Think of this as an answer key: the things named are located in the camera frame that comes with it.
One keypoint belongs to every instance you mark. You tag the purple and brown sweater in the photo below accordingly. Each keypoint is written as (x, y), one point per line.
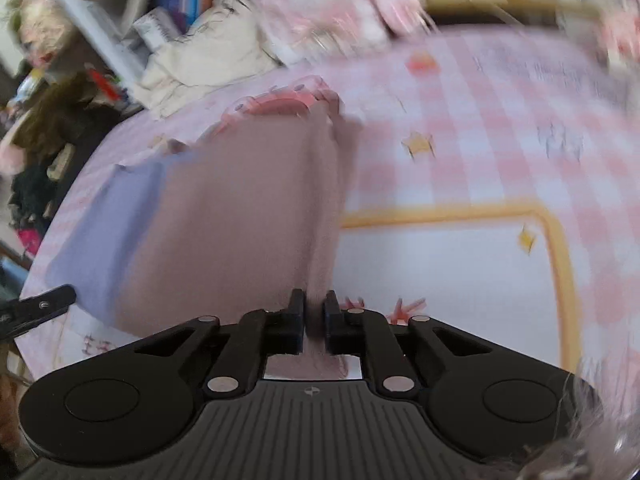
(235, 220)

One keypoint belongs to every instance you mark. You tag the cream t-shirt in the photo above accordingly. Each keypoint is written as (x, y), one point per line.
(200, 65)

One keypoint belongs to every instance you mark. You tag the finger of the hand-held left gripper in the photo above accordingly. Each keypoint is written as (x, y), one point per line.
(45, 305)

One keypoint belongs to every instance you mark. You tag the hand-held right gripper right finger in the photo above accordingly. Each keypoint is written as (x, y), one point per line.
(332, 322)

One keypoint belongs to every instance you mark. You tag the pink checked printed mat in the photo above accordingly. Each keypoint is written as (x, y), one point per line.
(475, 125)

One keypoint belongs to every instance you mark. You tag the person's fuzzy right sleeve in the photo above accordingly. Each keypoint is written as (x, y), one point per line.
(600, 440)

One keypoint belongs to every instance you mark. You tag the white wooden bookshelf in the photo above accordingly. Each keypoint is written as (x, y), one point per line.
(90, 20)

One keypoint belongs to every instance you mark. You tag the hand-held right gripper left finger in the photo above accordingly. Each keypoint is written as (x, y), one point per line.
(297, 320)

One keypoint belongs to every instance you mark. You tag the white pink rabbit plush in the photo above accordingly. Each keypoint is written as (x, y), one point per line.
(330, 5)

